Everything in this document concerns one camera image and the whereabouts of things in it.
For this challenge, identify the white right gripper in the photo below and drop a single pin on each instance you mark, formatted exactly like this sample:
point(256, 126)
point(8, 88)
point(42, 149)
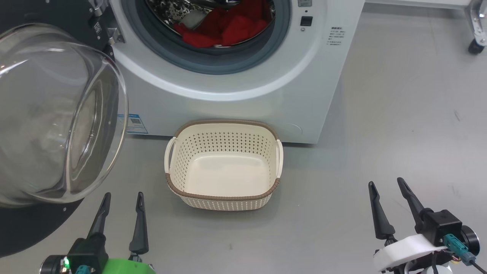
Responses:
point(403, 249)

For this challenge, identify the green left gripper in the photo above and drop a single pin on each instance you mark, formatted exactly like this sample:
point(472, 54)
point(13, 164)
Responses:
point(125, 267)

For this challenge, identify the washing machine glass door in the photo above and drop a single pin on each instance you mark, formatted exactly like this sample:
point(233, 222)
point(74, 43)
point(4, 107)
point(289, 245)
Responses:
point(38, 114)

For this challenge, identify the red sports jersey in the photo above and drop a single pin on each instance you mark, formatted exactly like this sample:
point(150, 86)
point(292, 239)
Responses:
point(236, 30)

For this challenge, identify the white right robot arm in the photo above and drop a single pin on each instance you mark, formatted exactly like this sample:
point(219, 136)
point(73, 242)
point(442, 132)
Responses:
point(430, 269)

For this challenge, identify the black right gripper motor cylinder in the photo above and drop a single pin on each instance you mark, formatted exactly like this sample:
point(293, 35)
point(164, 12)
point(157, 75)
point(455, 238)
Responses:
point(471, 239)

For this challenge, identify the cream perforated plastic laundry basket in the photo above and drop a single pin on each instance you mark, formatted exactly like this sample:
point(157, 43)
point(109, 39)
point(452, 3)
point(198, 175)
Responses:
point(224, 175)

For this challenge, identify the white front-load washing machine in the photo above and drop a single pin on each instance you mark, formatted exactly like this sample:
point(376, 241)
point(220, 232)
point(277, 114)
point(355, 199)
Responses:
point(228, 106)

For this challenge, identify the grey rubber door gasket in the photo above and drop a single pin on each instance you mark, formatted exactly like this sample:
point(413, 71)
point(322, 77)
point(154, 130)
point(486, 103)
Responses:
point(213, 61)

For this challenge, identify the metal door hinge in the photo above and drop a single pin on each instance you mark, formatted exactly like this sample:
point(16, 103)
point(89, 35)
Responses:
point(115, 35)

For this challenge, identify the black door latch socket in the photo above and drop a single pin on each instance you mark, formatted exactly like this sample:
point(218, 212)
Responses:
point(306, 21)

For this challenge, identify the steel perforated washer drum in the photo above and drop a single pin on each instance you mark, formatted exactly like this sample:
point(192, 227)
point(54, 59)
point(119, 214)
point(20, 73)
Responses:
point(167, 9)

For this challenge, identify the blue energy label sticker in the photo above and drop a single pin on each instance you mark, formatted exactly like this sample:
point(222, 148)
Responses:
point(134, 123)

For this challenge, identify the round white drain filter cover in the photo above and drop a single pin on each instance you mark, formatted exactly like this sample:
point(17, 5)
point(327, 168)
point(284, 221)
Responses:
point(292, 128)

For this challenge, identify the small black text sticker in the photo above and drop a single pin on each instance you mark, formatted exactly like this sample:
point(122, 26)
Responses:
point(336, 36)

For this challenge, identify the metal cart leg with caster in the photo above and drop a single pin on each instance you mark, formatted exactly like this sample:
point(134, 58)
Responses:
point(477, 26)

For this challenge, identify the white cabinet panel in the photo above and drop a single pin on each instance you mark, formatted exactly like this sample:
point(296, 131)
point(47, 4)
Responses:
point(414, 3)

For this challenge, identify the grey warning sticker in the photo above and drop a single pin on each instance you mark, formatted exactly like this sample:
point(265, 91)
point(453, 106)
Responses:
point(304, 2)

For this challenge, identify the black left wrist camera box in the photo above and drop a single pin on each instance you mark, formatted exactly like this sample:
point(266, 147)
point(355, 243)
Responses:
point(89, 251)

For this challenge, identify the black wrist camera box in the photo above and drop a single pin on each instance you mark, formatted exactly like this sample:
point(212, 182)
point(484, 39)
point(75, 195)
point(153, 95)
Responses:
point(441, 224)
point(89, 251)

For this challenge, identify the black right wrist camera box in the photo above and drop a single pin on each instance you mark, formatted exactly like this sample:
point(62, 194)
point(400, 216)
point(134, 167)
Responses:
point(441, 224)

